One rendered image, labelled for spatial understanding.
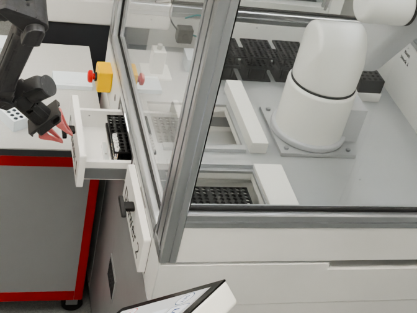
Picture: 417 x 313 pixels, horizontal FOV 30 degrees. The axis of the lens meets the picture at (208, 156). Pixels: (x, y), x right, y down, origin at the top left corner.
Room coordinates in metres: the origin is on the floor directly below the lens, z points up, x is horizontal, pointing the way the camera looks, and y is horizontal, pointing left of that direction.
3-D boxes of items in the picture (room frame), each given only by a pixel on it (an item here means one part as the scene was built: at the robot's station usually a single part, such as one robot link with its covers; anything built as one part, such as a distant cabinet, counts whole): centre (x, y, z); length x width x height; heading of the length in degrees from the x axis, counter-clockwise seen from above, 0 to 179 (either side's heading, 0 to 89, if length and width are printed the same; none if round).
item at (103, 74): (2.06, 0.38, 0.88); 0.07 x 0.05 x 0.07; 21
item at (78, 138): (1.72, 0.37, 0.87); 0.29 x 0.02 x 0.11; 21
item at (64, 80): (2.17, 0.50, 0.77); 0.13 x 0.09 x 0.02; 110
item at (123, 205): (1.45, 0.17, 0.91); 0.07 x 0.04 x 0.01; 21
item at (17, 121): (1.90, 0.58, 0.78); 0.12 x 0.08 x 0.04; 142
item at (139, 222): (1.46, 0.14, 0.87); 0.29 x 0.02 x 0.11; 21
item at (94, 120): (1.79, 0.17, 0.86); 0.40 x 0.26 x 0.06; 111
